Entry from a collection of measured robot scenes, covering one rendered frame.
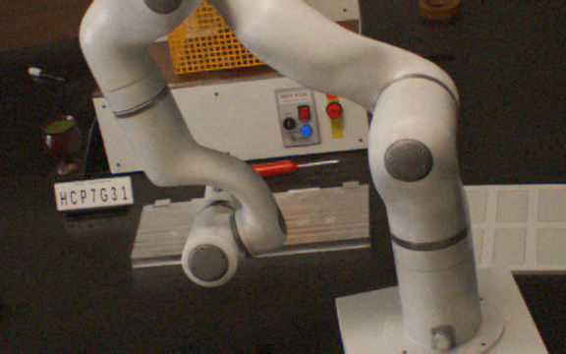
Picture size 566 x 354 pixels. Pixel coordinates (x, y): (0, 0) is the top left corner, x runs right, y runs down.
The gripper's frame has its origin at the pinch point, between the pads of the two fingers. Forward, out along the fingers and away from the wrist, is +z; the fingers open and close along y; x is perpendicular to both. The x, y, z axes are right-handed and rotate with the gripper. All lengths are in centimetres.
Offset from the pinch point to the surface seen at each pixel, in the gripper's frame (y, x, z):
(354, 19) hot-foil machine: -15, 22, 61
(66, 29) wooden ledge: -8, -59, 122
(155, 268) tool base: 16.3, -17.6, 7.2
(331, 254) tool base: 16.5, 14.9, 7.1
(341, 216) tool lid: 12.1, 17.0, 14.0
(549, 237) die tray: 17, 54, 6
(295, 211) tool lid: 11.4, 8.3, 17.1
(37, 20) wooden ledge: -10, -69, 131
